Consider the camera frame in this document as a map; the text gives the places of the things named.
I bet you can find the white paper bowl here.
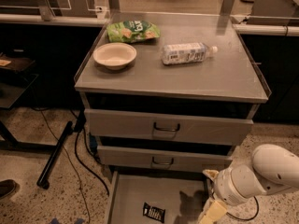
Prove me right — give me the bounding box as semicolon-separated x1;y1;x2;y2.
93;43;136;70

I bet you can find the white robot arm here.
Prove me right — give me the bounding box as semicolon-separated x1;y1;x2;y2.
197;144;299;224

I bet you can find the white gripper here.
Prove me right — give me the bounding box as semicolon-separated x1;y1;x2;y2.
197;164;266;224

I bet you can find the black rxbar chocolate bar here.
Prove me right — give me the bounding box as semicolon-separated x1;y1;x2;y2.
143;203;165;223

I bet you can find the green snack chip bag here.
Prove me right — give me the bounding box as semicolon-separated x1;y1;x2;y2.
107;21;161;44

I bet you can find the grey middle drawer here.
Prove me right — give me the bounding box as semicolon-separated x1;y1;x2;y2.
97;146;232;173

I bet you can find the grey top drawer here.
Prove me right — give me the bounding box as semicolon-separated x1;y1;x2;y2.
84;109;253;146

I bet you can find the black floor cable loop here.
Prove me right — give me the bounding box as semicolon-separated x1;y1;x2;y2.
226;196;260;222

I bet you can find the clear plastic water bottle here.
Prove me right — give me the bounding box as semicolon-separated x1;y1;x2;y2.
162;42;218;65

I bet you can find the grey metal drawer cabinet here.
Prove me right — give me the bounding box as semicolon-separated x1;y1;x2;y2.
75;13;269;158

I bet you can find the dark shoe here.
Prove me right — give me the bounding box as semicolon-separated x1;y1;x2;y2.
0;179;17;199

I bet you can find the black cable left of cabinet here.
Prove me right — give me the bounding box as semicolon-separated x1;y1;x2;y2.
73;109;110;197

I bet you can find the black table leg frame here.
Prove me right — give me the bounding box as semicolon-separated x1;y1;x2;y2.
0;121;72;189

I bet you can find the blue object on floor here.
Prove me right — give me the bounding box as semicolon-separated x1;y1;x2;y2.
48;217;85;224

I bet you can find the grey open bottom drawer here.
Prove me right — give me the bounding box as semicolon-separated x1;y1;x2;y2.
104;169;210;224

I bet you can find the grey rail counter ledge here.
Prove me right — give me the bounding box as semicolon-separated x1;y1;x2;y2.
0;14;108;27

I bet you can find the dark side table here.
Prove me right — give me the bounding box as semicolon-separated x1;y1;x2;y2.
0;49;38;109

